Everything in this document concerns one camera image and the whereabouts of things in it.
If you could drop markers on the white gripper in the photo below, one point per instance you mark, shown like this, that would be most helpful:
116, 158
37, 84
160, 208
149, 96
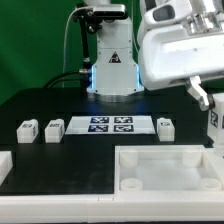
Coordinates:
170, 57

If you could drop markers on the white square tabletop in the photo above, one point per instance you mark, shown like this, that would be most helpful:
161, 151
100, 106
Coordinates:
168, 174

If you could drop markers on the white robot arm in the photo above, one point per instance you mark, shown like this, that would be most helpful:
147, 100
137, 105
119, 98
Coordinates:
196, 16

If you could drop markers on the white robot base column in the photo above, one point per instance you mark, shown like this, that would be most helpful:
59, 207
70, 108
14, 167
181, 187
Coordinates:
115, 75

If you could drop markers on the white sheet with AprilTags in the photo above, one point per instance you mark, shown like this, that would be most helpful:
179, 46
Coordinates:
79, 125

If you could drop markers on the white U-shaped obstacle fence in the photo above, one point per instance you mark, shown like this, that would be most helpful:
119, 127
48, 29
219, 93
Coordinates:
101, 208

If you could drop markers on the black camera on stand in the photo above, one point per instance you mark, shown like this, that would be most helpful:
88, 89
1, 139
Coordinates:
90, 18

